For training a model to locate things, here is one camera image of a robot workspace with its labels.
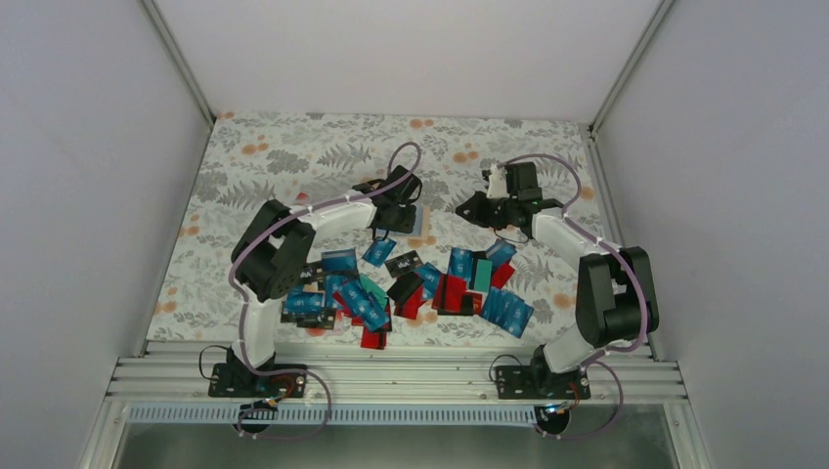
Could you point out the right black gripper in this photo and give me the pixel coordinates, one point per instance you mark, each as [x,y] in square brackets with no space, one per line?
[475,215]

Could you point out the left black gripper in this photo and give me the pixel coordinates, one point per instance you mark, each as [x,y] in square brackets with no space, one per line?
[407,225]

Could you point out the beige leather card holder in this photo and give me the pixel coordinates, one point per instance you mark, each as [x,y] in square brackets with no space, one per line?
[422,222]

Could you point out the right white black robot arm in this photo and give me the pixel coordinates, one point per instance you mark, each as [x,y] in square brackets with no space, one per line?
[615,303]

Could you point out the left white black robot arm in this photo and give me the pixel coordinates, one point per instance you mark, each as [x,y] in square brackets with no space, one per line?
[272,252]

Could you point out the blue card upper centre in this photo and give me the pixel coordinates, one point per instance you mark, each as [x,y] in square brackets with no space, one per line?
[379,251]

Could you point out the blue card upper right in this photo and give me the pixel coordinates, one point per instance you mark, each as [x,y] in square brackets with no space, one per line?
[460,263]

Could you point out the green card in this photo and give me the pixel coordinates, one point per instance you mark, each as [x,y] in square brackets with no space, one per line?
[481,275]

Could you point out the blue card stack right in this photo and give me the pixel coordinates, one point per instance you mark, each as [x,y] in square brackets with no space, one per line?
[507,310]

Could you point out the red card bottom centre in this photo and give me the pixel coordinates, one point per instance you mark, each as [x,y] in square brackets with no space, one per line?
[374,340]

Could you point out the blue card left lower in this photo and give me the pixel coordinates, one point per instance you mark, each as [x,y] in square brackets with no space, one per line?
[299,302]

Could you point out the floral patterned table mat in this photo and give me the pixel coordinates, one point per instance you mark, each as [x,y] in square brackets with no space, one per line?
[429,164]

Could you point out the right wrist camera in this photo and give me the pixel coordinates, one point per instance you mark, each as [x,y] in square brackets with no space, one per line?
[496,186]

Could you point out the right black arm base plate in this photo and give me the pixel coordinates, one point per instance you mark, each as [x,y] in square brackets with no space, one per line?
[525,382]

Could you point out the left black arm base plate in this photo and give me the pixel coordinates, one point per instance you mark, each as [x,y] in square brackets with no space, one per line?
[236,381]

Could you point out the aluminium rail frame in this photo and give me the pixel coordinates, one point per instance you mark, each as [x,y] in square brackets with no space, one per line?
[175,371]

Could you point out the grey slotted cable duct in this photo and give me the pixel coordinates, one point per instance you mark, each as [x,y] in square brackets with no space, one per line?
[302,414]

